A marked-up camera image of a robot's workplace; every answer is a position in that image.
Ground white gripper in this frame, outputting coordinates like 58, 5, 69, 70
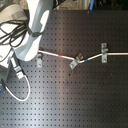
0, 46, 14, 68

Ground white cable with markings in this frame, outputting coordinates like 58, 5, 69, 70
38, 50, 128, 65

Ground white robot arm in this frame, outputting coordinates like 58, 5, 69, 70
0, 0, 53, 68

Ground grey connector module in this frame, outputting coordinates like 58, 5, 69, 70
10, 57, 27, 81

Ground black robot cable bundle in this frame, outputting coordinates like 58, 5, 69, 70
0, 19, 33, 49

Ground left metal cable clip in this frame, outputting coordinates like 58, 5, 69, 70
37, 55, 42, 68

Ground metal cable clip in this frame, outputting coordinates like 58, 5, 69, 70
37, 55, 42, 68
69, 53, 83, 70
101, 43, 108, 63

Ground white looped cable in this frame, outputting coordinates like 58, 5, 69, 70
2, 74, 32, 102

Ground middle metal cable clip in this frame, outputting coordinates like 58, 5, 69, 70
69, 53, 83, 70

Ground right metal cable clip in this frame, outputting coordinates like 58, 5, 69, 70
101, 43, 108, 63

